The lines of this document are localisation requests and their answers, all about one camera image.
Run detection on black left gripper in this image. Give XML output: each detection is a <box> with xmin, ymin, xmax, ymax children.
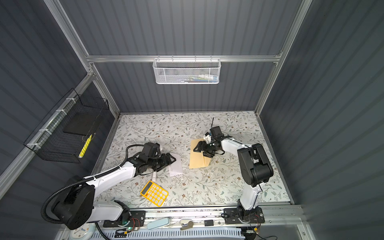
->
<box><xmin>147</xmin><ymin>152</ymin><xmax>177</xmax><ymax>171</ymax></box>

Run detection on manila paper envelope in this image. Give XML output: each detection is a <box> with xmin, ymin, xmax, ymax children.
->
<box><xmin>189</xmin><ymin>139</ymin><xmax>211</xmax><ymax>169</ymax></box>

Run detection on white paper letter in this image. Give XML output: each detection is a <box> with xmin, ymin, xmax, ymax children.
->
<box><xmin>169</xmin><ymin>153</ymin><xmax>183</xmax><ymax>177</ymax></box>

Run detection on white glue stick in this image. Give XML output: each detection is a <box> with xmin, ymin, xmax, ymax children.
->
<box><xmin>152</xmin><ymin>172</ymin><xmax>157</xmax><ymax>182</ymax></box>

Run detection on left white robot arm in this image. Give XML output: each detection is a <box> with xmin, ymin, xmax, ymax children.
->
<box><xmin>41</xmin><ymin>143</ymin><xmax>177</xmax><ymax>230</ymax></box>

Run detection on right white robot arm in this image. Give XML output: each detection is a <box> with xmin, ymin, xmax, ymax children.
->
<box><xmin>192</xmin><ymin>126</ymin><xmax>274</xmax><ymax>212</ymax></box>

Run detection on yellow calculator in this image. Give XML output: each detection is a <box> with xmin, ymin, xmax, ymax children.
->
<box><xmin>140</xmin><ymin>181</ymin><xmax>169</xmax><ymax>207</ymax></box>

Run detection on light blue eraser case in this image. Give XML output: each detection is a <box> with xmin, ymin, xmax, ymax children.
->
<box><xmin>147</xmin><ymin>218</ymin><xmax>171</xmax><ymax>230</ymax></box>

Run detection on small metal latch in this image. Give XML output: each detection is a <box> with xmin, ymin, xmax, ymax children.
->
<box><xmin>180</xmin><ymin>220</ymin><xmax>194</xmax><ymax>231</ymax></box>

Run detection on small black square block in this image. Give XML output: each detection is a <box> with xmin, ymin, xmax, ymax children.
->
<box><xmin>204</xmin><ymin>220</ymin><xmax>214</xmax><ymax>227</ymax></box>

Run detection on pens in white basket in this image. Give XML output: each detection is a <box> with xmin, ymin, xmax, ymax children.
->
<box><xmin>178</xmin><ymin>74</ymin><xmax>219</xmax><ymax>84</ymax></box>

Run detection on yellow highlighter pen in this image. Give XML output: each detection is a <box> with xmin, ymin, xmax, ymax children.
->
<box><xmin>79</xmin><ymin>135</ymin><xmax>93</xmax><ymax>159</ymax></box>

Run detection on white analog clock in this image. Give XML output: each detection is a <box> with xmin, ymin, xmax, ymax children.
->
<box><xmin>69</xmin><ymin>223</ymin><xmax>96</xmax><ymax>240</ymax></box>

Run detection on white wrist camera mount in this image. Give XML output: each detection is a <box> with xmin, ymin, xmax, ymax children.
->
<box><xmin>204</xmin><ymin>134</ymin><xmax>212</xmax><ymax>144</ymax></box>

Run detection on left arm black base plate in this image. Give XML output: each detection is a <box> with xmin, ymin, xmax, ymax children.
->
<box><xmin>103</xmin><ymin>211</ymin><xmax>146</xmax><ymax>228</ymax></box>

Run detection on black corrugated cable hose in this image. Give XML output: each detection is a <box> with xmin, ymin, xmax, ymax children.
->
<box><xmin>40</xmin><ymin>144</ymin><xmax>145</xmax><ymax>240</ymax></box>

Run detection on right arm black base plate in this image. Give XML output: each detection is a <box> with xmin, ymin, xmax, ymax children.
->
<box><xmin>221</xmin><ymin>207</ymin><xmax>265</xmax><ymax>225</ymax></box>

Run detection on white slotted cable duct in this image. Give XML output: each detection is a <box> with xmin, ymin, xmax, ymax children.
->
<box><xmin>103</xmin><ymin>227</ymin><xmax>245</xmax><ymax>240</ymax></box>

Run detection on white wire mesh basket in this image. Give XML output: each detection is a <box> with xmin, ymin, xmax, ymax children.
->
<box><xmin>153</xmin><ymin>59</ymin><xmax>222</xmax><ymax>85</ymax></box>

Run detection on black wire basket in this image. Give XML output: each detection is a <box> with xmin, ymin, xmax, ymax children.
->
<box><xmin>24</xmin><ymin>89</ymin><xmax>110</xmax><ymax>164</ymax></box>

